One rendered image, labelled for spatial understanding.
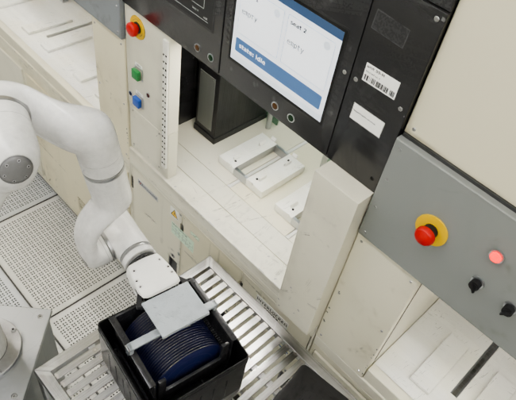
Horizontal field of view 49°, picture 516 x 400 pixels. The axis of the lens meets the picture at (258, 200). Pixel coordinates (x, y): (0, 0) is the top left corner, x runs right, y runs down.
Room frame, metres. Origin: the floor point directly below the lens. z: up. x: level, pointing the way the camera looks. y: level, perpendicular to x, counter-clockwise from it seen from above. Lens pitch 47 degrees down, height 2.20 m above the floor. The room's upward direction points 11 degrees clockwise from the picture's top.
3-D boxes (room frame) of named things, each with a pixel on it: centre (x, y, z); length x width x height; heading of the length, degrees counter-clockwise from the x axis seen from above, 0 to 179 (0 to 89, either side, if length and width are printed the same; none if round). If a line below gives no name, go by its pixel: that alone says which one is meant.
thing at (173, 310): (0.67, 0.14, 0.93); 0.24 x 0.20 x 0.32; 134
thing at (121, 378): (0.67, 0.14, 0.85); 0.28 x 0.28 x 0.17; 44
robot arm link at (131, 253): (0.79, 0.25, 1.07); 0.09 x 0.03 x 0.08; 134
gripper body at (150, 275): (0.75, 0.21, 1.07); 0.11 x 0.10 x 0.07; 44
